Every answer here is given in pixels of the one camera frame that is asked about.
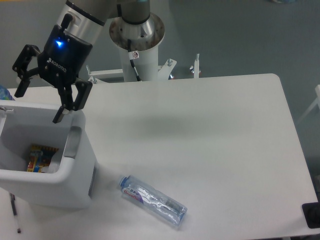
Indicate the black pen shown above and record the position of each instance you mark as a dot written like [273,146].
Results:
[15,213]

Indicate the blue patterned object at edge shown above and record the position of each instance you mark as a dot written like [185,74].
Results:
[5,94]

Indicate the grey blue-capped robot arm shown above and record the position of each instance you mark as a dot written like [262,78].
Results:
[85,19]

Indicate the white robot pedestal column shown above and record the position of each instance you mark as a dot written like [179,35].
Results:
[138,47]

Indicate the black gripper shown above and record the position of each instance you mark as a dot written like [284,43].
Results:
[58,64]

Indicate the white plastic trash can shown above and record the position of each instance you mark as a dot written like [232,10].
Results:
[23,124]

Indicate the colourful snack wrapper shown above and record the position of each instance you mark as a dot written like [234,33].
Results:
[40,156]

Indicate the white chair leg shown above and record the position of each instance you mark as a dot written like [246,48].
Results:
[315,103]

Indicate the clear plastic bag with label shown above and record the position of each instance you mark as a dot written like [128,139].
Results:
[54,163]

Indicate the white pedestal base frame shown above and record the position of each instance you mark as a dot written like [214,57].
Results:
[164,71]

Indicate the black clamp at table edge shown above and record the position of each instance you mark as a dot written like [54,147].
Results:
[311,213]

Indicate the clear crushed plastic water bottle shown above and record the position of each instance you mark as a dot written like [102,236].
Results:
[152,199]

